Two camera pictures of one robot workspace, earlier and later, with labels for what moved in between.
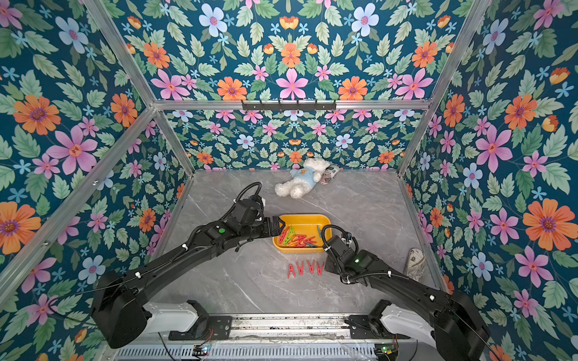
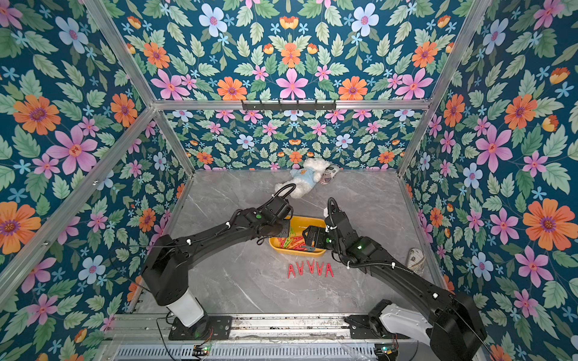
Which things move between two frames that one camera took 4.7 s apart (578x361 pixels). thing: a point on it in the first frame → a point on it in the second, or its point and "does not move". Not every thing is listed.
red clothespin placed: (311, 267) does not move
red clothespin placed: (290, 271) does not move
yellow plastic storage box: (302, 233) does not move
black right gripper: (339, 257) → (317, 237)
